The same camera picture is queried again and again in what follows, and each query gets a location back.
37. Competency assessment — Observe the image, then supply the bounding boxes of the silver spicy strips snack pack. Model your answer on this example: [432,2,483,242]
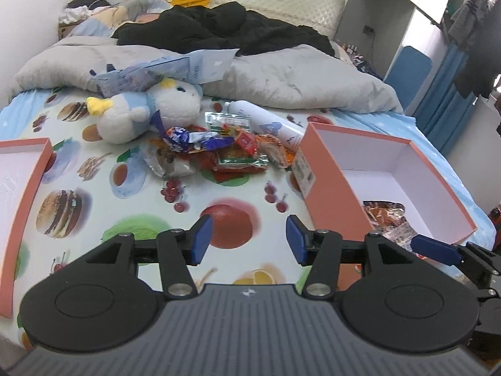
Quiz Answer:
[363,201,417,252]

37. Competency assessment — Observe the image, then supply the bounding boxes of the blue white snack bag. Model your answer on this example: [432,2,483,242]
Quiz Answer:
[150,111,234,154]

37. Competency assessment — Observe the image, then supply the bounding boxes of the pink cardboard box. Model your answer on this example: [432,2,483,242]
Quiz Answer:
[291,120,479,292]

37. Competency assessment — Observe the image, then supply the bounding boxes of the clear grey snack pack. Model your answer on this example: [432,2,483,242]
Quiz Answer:
[139,139,197,180]

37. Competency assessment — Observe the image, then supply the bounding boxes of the fruit print bed sheet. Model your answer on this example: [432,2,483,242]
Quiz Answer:
[0,86,498,353]

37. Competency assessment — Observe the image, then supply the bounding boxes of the orange snack packet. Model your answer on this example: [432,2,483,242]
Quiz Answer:
[256,134,296,169]

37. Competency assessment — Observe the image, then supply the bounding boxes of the green bordered snack pack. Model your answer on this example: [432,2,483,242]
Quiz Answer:
[205,112,268,173]

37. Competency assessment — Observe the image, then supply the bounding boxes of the red snack packet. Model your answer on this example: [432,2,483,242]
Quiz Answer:
[234,130,259,158]

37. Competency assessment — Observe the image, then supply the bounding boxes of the white spray bottle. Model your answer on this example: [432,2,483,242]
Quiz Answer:
[223,100,305,152]

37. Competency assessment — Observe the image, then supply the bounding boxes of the blue curtain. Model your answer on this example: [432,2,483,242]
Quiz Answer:
[414,43,476,156]

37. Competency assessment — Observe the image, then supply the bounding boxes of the white blue penguin plush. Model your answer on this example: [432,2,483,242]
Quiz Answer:
[87,78,203,144]

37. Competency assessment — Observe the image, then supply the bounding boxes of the pink box lid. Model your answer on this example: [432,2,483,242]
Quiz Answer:
[0,138,53,318]

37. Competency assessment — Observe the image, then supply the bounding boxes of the light blue plastic bag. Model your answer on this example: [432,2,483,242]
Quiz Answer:
[89,49,239,98]

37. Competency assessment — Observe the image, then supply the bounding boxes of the blue chair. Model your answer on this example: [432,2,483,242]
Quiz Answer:
[384,46,433,110]

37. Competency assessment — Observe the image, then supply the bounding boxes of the black clothing pile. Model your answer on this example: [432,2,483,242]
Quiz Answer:
[113,2,335,56]

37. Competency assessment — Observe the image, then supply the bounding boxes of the hanging dark clothes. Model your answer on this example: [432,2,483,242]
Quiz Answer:
[448,0,500,98]

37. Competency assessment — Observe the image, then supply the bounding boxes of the white bedside shelf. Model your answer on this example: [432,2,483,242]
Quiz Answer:
[335,0,448,77]

